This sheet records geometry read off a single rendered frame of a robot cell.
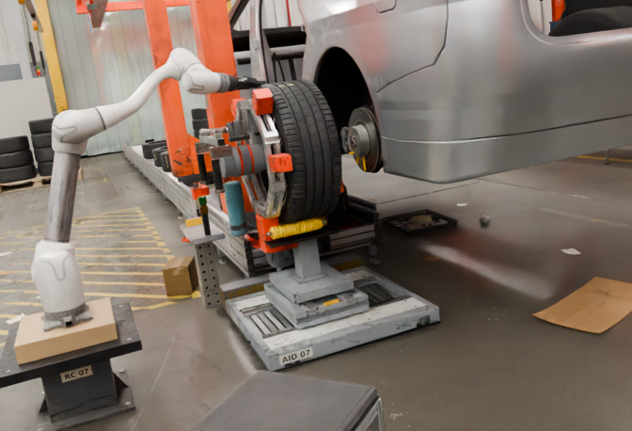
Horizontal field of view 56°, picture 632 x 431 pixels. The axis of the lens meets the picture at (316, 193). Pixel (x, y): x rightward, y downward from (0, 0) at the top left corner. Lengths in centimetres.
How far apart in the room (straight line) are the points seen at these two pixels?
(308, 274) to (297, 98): 87
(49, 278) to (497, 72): 179
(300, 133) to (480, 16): 90
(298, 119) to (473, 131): 80
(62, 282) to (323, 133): 120
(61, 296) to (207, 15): 154
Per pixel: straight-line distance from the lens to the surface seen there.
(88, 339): 248
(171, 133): 509
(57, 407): 264
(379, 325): 274
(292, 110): 260
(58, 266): 252
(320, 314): 277
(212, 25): 320
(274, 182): 257
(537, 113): 218
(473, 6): 210
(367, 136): 291
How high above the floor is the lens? 118
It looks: 11 degrees down
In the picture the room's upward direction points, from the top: 7 degrees counter-clockwise
